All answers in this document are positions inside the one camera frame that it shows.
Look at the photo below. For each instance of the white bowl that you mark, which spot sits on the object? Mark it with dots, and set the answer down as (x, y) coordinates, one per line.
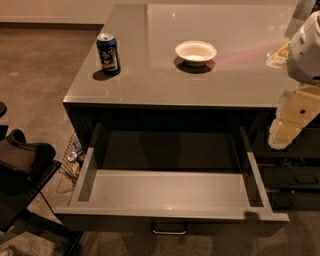
(196, 53)

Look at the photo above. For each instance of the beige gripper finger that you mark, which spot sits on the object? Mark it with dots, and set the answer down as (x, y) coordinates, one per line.
(282, 134)

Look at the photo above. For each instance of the grey cabinet counter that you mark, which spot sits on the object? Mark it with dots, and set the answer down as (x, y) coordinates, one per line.
(249, 70)

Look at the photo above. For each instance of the black chair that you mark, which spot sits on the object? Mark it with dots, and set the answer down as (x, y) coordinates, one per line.
(25, 168)

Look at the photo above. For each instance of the dark lower side drawers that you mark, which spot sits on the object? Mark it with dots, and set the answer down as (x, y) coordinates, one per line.
(291, 176)

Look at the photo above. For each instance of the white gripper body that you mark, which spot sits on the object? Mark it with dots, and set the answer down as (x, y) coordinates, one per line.
(305, 55)

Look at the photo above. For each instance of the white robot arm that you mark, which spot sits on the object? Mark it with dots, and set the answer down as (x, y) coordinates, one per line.
(303, 60)

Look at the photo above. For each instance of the grey open top drawer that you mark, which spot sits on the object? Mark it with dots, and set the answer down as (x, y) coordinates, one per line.
(208, 181)

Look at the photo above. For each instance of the wire mesh basket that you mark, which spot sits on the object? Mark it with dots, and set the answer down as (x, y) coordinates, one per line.
(73, 159)

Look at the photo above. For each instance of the blue pepsi can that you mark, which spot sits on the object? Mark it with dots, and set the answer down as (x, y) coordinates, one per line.
(107, 48)

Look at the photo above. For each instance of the metal drawer handle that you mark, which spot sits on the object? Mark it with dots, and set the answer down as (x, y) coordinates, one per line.
(169, 228)

